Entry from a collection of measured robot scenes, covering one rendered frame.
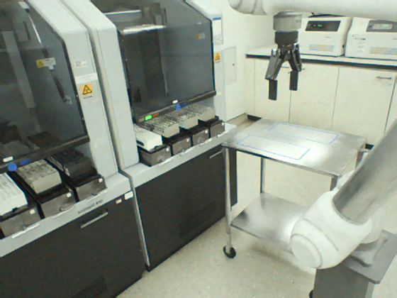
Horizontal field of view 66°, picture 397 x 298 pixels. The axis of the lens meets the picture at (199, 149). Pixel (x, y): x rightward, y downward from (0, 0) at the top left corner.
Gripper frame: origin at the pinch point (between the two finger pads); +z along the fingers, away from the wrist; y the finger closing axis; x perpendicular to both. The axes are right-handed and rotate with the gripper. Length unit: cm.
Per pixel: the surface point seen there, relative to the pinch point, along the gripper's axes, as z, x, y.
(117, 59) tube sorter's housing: -9, 75, -20
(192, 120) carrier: 34, 74, 22
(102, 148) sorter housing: 30, 75, -37
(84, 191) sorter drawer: 43, 66, -54
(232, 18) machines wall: -8, 186, 196
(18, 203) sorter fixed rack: 37, 70, -79
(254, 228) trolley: 92, 28, 22
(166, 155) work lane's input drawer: 44, 66, -6
